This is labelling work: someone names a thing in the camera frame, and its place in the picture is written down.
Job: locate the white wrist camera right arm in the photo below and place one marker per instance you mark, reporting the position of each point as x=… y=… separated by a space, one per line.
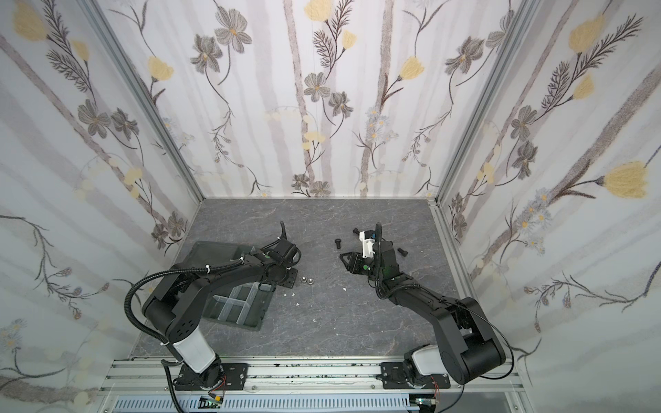
x=367 y=239

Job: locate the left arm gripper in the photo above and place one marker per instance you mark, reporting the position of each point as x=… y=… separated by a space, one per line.
x=291 y=282

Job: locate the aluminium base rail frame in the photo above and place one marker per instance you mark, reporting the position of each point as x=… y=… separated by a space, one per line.
x=308 y=369

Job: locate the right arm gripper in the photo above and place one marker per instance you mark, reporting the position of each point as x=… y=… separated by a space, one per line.
x=359 y=260

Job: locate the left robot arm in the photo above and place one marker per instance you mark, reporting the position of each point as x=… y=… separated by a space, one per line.
x=169 y=305

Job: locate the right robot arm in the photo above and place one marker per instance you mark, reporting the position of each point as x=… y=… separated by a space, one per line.
x=466 y=342

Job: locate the green compartment organizer box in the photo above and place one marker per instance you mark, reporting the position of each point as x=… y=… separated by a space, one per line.
x=244 y=306

